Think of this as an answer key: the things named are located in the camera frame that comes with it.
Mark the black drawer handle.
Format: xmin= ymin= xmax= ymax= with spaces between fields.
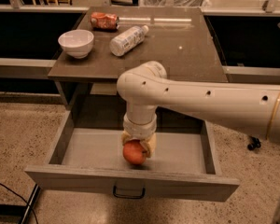
xmin=112 ymin=186 xmax=146 ymax=200

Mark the white plastic bottle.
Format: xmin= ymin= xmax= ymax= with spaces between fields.
xmin=109 ymin=25 xmax=149 ymax=57

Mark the black floor cable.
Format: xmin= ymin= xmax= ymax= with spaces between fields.
xmin=0 ymin=175 xmax=39 ymax=224

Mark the black caster leg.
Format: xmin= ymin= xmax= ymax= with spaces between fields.
xmin=247 ymin=137 xmax=261 ymax=151

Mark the white ceramic bowl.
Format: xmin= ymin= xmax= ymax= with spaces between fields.
xmin=58 ymin=29 xmax=94 ymax=59

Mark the crushed red soda can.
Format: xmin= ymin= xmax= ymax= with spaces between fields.
xmin=90 ymin=12 xmax=119 ymax=31

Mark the grey drawer cabinet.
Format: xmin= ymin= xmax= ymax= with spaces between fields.
xmin=49 ymin=7 xmax=227 ymax=105

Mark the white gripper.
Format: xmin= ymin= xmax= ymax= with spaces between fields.
xmin=121 ymin=115 xmax=157 ymax=158

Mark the red apple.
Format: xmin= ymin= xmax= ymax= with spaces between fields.
xmin=122 ymin=140 xmax=147 ymax=165

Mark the white paper label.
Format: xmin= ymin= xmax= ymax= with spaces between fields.
xmin=90 ymin=83 xmax=117 ymax=95

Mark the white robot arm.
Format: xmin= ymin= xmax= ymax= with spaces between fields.
xmin=117 ymin=61 xmax=280 ymax=156

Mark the open grey top drawer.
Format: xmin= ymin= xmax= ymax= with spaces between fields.
xmin=25 ymin=109 xmax=239 ymax=202

